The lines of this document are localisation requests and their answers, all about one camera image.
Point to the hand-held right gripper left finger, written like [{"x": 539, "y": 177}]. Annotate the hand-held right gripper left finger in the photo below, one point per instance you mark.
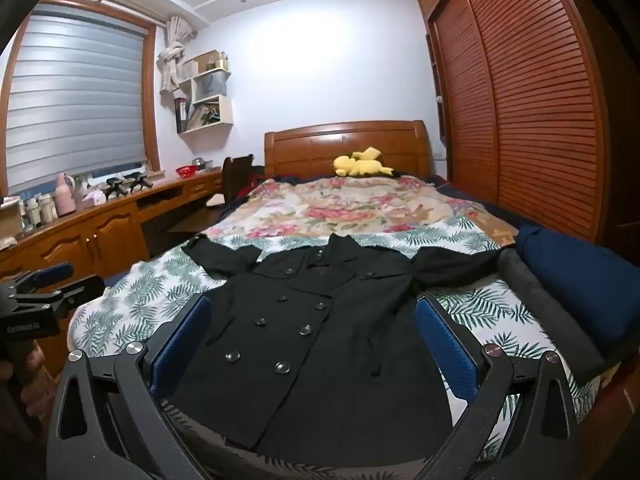
[{"x": 180, "y": 345}]

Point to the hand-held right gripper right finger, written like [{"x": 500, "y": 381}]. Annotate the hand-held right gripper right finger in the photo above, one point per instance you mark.
[{"x": 445, "y": 345}]

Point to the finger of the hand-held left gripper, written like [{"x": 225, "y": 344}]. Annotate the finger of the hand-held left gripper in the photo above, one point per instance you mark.
[
  {"x": 75, "y": 294},
  {"x": 52, "y": 272}
]

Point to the black buttoned coat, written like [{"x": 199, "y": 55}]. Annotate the black buttoned coat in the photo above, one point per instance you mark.
[{"x": 300, "y": 360}]

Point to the person's left hand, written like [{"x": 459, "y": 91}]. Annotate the person's left hand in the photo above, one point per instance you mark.
[{"x": 33, "y": 370}]

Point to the wooden desk with cabinets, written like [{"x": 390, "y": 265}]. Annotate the wooden desk with cabinets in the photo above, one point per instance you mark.
[{"x": 60, "y": 245}]

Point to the white jar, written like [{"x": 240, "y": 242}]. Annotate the white jar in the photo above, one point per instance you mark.
[
  {"x": 33, "y": 212},
  {"x": 48, "y": 209}
]

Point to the large cardboard box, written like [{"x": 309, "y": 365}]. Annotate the large cardboard box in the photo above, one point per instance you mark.
[{"x": 10, "y": 220}]

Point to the pink thermos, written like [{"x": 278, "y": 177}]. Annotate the pink thermos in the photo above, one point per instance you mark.
[{"x": 65, "y": 197}]

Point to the black gadget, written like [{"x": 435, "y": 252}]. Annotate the black gadget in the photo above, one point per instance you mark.
[
  {"x": 116, "y": 191},
  {"x": 139, "y": 182}
]

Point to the folded grey cloth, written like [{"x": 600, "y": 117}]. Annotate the folded grey cloth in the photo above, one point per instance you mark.
[{"x": 540, "y": 305}]

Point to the folded navy cloth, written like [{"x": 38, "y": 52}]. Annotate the folded navy cloth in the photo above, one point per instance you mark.
[{"x": 575, "y": 285}]

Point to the white paper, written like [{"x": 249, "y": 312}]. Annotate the white paper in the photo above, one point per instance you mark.
[{"x": 216, "y": 201}]

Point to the floral blanket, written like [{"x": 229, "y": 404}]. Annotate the floral blanket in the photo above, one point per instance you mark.
[{"x": 350, "y": 210}]

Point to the red basket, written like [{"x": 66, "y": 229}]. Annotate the red basket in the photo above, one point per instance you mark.
[{"x": 187, "y": 172}]

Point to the window with grey blind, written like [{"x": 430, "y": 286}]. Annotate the window with grey blind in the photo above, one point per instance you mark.
[{"x": 75, "y": 100}]

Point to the dark wooden chair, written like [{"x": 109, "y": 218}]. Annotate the dark wooden chair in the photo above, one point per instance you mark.
[{"x": 235, "y": 175}]

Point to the grey roll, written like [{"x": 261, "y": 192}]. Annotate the grey roll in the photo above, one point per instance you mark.
[{"x": 202, "y": 162}]

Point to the yellow plush toy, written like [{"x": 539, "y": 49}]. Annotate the yellow plush toy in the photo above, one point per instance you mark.
[{"x": 362, "y": 164}]

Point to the row of books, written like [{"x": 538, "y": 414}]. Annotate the row of books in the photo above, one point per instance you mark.
[{"x": 200, "y": 115}]

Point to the wooden bed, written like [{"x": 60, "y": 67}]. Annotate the wooden bed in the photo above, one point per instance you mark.
[{"x": 345, "y": 145}]

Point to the tied white curtain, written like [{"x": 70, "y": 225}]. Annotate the tied white curtain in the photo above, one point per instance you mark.
[{"x": 172, "y": 60}]

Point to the wooden louvred wardrobe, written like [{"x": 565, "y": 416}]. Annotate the wooden louvred wardrobe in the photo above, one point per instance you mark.
[{"x": 525, "y": 110}]

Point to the white wall shelf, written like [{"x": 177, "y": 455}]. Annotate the white wall shelf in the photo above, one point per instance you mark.
[{"x": 226, "y": 110}]

